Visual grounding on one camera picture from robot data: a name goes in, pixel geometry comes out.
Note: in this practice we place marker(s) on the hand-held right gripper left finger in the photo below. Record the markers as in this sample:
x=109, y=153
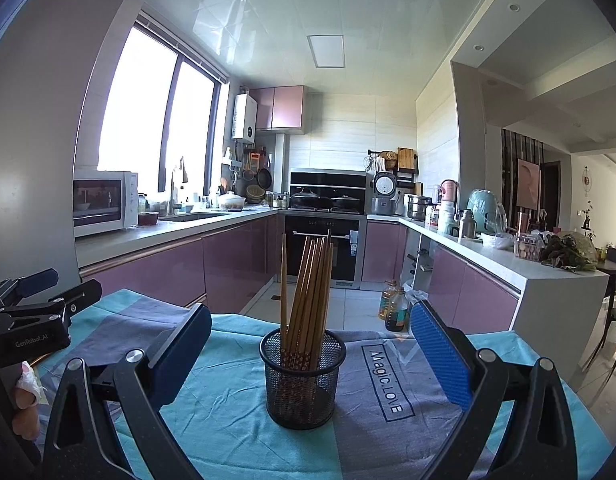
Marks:
x=185, y=340

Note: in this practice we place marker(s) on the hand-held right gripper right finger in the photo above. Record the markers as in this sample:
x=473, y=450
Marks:
x=438, y=355

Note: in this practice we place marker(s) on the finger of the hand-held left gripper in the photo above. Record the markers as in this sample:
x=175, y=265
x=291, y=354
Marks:
x=37, y=281
x=82, y=295

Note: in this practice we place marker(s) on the black mesh pen holder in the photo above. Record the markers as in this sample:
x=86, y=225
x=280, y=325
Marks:
x=303, y=395

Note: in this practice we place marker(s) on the bunch of bamboo chopsticks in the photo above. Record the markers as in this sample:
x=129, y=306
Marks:
x=310, y=300

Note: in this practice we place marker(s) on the person's left hand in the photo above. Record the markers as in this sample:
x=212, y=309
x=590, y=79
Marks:
x=26, y=410

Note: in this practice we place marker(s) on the blue-label cooking oil bottle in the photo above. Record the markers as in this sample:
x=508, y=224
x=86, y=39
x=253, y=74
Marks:
x=397, y=312

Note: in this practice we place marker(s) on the crumpled clear plastic bag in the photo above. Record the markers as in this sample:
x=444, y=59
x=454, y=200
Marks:
x=417, y=299

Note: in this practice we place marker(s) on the yellow cooking oil bottle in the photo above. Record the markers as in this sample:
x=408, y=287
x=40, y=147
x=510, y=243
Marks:
x=386, y=302

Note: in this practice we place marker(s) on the pink peninsula base cabinets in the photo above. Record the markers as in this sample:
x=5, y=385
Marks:
x=488, y=290

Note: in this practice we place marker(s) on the teal and grey printed tablecloth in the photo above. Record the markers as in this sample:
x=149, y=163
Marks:
x=237, y=410

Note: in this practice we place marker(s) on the pink base cabinets with sink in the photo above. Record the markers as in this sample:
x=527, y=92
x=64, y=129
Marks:
x=227, y=260

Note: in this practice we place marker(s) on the white water purifier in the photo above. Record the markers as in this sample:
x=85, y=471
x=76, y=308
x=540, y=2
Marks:
x=419, y=266

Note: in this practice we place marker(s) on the white microwave oven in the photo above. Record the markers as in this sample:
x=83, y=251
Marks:
x=105, y=202

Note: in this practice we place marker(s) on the dark red bowl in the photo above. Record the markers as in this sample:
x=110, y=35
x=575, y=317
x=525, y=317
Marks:
x=148, y=218

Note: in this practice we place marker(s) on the white plastic bag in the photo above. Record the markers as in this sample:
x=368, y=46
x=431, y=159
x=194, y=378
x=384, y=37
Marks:
x=496, y=241

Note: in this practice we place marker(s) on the steel vacuum flask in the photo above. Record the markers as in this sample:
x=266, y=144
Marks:
x=466, y=225

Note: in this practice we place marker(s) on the black built-in oven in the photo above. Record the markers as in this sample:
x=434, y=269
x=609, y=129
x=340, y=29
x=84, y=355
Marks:
x=348, y=255

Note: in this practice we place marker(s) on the steel sink faucet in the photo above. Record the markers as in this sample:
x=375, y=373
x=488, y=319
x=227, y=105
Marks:
x=173, y=190

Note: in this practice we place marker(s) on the clear egg container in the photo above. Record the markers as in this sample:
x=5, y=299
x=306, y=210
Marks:
x=528, y=248

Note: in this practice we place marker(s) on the grey refrigerator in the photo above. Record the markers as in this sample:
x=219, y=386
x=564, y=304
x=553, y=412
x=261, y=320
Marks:
x=37, y=135

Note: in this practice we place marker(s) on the white casserole pot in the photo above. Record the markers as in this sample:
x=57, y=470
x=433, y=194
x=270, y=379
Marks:
x=231, y=201

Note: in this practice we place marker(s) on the steel stockpot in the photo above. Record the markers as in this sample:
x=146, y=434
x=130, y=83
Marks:
x=418, y=207

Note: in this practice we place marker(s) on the pale green kitchen appliance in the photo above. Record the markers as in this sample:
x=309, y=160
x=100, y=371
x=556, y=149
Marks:
x=488, y=210

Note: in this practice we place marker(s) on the brown woven basket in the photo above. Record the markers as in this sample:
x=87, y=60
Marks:
x=256, y=193

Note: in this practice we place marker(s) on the pink electric kettle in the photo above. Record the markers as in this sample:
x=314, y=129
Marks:
x=449, y=192

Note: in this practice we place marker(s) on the green leafy vegetables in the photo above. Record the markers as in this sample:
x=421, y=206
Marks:
x=568, y=252

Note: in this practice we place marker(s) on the white rice cooker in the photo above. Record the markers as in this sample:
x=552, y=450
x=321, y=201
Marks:
x=385, y=192

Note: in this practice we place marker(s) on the dark dining chair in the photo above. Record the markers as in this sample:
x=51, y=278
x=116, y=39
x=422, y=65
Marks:
x=610, y=340

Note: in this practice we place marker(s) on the small black lidded pan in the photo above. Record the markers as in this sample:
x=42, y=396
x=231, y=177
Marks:
x=347, y=202

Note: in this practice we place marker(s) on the hanging black frying pan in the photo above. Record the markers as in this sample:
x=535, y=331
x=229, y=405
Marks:
x=264, y=177

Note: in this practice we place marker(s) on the kitchen window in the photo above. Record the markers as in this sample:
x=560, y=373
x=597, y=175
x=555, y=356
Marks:
x=137, y=120

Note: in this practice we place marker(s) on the large black lidded wok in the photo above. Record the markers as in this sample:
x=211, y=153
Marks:
x=310, y=199

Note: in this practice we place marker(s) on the black integrated cooker hood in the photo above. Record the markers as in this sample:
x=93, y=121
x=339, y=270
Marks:
x=328, y=180

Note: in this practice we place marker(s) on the square ceiling light panel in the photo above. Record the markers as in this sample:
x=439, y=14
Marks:
x=326, y=51

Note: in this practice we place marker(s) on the pink framed wall picture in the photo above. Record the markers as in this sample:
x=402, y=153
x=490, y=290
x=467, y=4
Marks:
x=528, y=183

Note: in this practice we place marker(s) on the wall rack with cutting boards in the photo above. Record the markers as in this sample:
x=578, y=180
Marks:
x=400, y=160

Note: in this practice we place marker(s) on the slim wall clock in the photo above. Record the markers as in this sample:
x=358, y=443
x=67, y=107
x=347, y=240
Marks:
x=587, y=180

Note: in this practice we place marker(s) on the white wall water heater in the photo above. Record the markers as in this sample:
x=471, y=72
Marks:
x=244, y=117

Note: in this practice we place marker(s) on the pink wall cabinet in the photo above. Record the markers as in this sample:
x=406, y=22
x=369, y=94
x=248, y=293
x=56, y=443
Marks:
x=278, y=109

